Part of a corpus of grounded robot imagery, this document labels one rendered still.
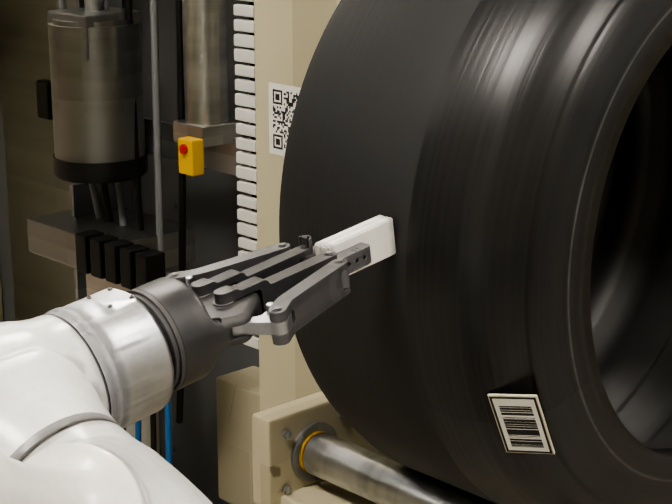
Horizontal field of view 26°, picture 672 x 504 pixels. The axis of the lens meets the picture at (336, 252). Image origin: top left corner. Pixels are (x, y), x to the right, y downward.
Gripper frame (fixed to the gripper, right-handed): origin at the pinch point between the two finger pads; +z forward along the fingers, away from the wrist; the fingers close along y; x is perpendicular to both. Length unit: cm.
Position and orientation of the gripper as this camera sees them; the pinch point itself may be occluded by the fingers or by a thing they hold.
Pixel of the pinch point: (356, 248)
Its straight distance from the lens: 110.3
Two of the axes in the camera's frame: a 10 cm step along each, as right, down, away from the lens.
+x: 1.1, 9.3, 3.6
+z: 7.2, -3.2, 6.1
